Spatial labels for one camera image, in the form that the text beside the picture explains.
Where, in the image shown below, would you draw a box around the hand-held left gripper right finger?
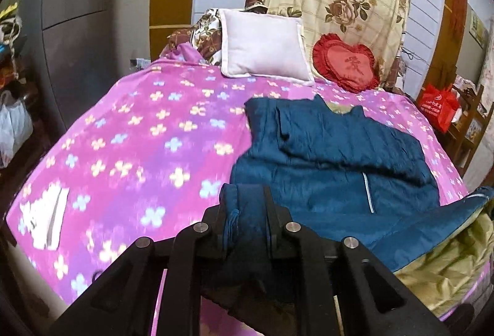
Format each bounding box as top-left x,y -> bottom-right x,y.
262,185 -> 453,336

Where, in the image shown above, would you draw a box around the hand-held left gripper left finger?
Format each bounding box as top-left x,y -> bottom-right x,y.
46,204 -> 226,336

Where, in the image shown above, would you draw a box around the dark blue down jacket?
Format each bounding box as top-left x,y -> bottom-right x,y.
201,94 -> 494,336

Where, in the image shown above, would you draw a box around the pink floral bed sheet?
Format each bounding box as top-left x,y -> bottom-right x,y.
6,42 -> 494,336

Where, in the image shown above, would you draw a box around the white folded cloth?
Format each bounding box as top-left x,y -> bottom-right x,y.
19,183 -> 71,252

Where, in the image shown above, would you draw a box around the red heart-shaped cushion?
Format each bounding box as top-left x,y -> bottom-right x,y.
312,33 -> 380,93

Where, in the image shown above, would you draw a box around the white pillow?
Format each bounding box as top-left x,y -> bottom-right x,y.
218,9 -> 316,86

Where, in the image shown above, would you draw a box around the brown floral pillow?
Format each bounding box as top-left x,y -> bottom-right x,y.
167,0 -> 267,63

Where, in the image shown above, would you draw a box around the red shopping bag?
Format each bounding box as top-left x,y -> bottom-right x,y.
420,84 -> 461,134

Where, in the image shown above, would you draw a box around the wooden chair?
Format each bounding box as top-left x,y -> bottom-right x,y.
444,83 -> 490,176

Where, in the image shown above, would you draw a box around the white plastic bag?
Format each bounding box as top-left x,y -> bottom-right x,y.
0,90 -> 35,169

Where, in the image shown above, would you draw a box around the grey refrigerator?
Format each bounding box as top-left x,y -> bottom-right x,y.
15,0 -> 128,136

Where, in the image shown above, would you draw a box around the framed wall picture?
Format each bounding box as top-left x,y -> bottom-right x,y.
468,8 -> 489,48

